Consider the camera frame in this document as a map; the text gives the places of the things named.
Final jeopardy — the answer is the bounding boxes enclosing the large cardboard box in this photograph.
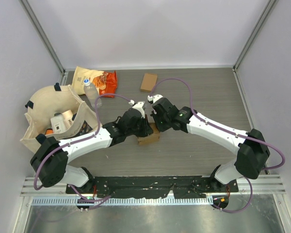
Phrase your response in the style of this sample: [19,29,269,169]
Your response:
[137,123,160,145]

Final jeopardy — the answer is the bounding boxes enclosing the small cardboard box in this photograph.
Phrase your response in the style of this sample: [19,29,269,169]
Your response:
[140,73,158,92]

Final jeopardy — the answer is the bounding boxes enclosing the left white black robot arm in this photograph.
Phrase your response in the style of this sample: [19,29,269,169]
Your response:
[30,108,153,194]

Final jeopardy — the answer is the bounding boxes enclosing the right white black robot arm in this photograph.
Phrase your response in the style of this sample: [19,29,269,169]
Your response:
[147,95,270,192]

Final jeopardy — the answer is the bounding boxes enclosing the white box in bag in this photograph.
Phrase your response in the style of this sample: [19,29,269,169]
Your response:
[50,115,67,133]

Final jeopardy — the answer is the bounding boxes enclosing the beige orange snack bag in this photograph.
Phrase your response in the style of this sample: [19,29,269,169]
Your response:
[72,67,118,95]

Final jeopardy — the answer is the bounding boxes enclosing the clear plastic water bottle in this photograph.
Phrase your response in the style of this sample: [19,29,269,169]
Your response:
[83,79,99,108]

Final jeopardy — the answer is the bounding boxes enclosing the beige canvas tote bag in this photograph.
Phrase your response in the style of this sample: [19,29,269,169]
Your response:
[20,83,98,153]

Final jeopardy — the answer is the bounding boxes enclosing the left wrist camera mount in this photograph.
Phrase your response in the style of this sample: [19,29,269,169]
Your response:
[128,100,146,118]

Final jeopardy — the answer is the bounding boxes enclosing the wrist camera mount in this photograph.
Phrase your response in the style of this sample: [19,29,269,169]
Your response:
[128,100,146,118]
[147,94,163,105]

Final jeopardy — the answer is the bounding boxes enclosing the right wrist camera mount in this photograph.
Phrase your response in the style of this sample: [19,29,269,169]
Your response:
[147,94,163,105]

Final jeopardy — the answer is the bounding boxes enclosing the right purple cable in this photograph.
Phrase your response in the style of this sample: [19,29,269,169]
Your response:
[149,77,287,214]

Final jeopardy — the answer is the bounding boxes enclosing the purple cable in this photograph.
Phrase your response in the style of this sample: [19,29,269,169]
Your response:
[149,77,287,214]
[33,93,135,210]

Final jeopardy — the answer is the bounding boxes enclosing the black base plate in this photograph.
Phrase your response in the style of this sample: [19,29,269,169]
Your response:
[76,176,239,199]

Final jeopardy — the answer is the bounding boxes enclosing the white slotted cable duct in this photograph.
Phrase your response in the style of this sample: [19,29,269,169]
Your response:
[31,196,213,206]

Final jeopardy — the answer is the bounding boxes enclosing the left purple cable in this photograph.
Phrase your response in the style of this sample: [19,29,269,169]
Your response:
[33,93,135,210]

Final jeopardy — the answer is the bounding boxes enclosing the right aluminium frame post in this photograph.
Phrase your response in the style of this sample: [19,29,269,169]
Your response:
[232,0,279,71]

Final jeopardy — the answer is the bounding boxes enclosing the aluminium frame post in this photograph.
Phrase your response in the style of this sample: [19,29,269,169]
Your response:
[19,0,65,75]
[232,0,279,71]

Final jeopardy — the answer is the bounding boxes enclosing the left aluminium frame post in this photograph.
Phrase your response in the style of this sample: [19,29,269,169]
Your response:
[19,0,65,75]

